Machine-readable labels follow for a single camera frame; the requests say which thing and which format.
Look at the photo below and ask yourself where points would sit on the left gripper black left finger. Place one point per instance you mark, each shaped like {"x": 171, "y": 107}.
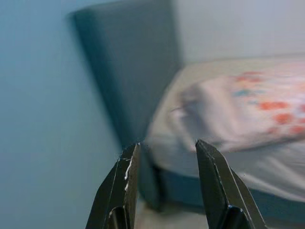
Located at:
{"x": 116, "y": 190}

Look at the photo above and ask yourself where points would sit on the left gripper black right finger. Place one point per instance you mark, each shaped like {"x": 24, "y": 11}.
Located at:
{"x": 226, "y": 190}

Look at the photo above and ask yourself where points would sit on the pink patterned pillow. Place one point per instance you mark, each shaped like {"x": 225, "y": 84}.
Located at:
{"x": 226, "y": 114}

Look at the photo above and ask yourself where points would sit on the mattress with beige sheet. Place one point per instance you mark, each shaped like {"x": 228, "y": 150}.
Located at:
{"x": 262, "y": 171}

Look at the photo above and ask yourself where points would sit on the teal fabric headboard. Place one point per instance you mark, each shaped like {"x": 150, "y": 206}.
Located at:
{"x": 124, "y": 71}

